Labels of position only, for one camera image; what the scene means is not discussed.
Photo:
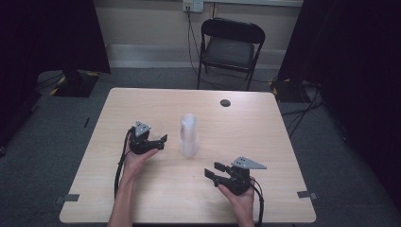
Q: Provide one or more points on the stack of clear plastic cups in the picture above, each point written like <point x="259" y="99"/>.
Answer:
<point x="189" y="135"/>

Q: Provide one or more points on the person's left hand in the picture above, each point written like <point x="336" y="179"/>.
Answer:
<point x="135" y="164"/>

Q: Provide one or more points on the black folding chair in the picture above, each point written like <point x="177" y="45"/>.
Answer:
<point x="231" y="52"/>

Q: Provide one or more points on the person's right hand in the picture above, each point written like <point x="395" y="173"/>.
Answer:
<point x="241" y="203"/>

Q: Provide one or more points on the black curtain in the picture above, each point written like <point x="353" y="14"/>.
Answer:
<point x="47" y="47"/>
<point x="353" y="78"/>

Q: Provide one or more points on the black stand base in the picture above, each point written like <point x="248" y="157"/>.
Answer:
<point x="75" y="83"/>
<point x="288" y="90"/>

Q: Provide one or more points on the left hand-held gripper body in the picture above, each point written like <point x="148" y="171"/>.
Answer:
<point x="140" y="143"/>

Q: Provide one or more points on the white wall socket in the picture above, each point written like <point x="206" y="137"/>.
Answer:
<point x="193" y="5"/>

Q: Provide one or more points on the grey tape strip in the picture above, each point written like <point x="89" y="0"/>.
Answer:
<point x="306" y="194"/>
<point x="67" y="198"/>

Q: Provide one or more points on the small black floor strip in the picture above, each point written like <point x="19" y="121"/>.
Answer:
<point x="86" y="122"/>

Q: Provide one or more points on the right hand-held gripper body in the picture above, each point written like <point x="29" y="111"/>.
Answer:
<point x="238" y="179"/>

